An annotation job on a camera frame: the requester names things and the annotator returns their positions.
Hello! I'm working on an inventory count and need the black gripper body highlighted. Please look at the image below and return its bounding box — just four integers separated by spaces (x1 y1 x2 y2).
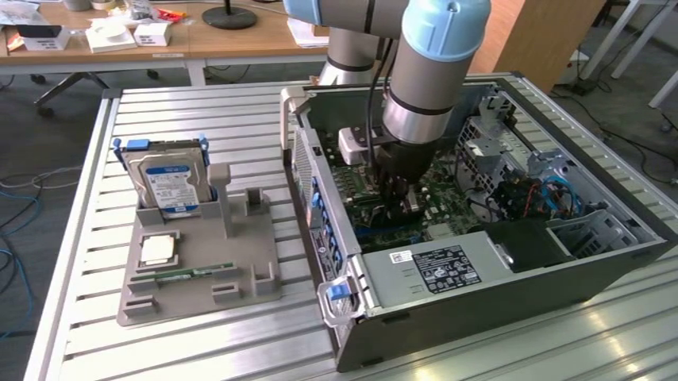
375 140 439 184

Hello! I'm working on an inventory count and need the CPU socket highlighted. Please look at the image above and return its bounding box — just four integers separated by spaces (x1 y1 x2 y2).
356 164 383 191

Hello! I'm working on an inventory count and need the green motherboard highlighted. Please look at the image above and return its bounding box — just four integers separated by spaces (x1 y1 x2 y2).
331 137 480 252

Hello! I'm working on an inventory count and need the perforated metal disk bay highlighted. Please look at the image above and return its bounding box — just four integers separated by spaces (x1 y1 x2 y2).
454 93 536 192

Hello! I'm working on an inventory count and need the grey power supply unit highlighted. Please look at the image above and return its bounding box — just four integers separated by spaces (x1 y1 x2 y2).
361 232 518 309

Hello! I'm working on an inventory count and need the blue case latch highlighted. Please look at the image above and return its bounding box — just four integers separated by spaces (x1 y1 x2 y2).
327 279 353 305

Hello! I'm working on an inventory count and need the open dark grey PC case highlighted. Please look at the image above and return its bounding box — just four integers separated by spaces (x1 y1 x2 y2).
279 75 670 373

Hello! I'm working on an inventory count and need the white paper stack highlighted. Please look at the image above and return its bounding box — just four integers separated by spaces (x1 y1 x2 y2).
285 19 331 48

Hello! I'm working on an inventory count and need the open metal disk bay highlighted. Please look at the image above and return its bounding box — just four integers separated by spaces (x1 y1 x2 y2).
547 209 639 259

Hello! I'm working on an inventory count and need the black power strip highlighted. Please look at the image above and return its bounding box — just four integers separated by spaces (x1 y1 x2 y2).
552 79 598 97

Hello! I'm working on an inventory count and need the grey plastic parts rack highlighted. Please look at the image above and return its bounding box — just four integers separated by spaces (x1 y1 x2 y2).
115 162 285 329

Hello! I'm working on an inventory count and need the wooden cabinet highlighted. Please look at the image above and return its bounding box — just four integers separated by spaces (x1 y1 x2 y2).
464 0 608 92

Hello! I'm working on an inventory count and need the white socket box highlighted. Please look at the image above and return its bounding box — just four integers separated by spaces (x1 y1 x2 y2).
568 51 590 76

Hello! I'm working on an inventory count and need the wooden desk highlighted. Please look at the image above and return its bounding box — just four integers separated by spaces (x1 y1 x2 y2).
0 0 392 76

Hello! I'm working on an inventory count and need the hard disk in blue carrier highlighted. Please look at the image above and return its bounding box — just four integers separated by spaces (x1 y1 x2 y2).
111 133 216 220

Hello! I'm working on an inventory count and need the green RAM stick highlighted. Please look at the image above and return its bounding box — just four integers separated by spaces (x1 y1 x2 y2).
131 264 233 285

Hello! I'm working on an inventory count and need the silver CPU chip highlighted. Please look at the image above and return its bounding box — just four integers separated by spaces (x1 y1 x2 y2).
137 234 177 266

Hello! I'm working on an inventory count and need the black round lamp base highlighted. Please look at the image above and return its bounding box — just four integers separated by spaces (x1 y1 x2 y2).
201 0 259 30

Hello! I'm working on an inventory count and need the red packet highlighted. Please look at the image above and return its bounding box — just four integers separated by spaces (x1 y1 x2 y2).
156 8 187 25

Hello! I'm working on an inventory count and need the small white labelled box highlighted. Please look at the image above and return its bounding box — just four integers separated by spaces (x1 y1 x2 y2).
132 22 173 48

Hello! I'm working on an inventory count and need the clear plastic bag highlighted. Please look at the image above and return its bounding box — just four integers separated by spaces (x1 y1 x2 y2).
125 0 156 21

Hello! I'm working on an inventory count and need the white box with round roll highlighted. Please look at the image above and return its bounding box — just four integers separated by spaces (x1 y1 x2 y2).
84 18 139 54

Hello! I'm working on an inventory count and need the black chair base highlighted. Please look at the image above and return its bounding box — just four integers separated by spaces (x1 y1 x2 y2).
30 70 160 118

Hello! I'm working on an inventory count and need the black topped white box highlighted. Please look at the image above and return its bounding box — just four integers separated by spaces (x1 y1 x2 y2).
14 24 72 52

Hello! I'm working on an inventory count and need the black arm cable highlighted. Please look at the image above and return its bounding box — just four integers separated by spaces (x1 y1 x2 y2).
363 37 397 174

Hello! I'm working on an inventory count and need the black wire bundle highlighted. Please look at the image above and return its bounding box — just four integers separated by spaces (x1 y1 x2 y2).
464 174 531 221

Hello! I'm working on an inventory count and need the red wire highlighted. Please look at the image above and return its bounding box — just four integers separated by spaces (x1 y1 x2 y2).
523 180 547 217

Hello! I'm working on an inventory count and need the blue wire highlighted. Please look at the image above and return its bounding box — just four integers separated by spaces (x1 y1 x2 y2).
543 174 583 218

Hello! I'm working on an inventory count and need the white table frame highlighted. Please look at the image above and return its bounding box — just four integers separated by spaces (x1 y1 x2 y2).
578 0 678 109

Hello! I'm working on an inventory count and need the white floor cable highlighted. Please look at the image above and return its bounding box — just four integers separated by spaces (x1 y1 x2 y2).
0 166 81 190

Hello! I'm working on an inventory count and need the blue floor cable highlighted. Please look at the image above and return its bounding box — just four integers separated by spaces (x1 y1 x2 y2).
0 190 41 339

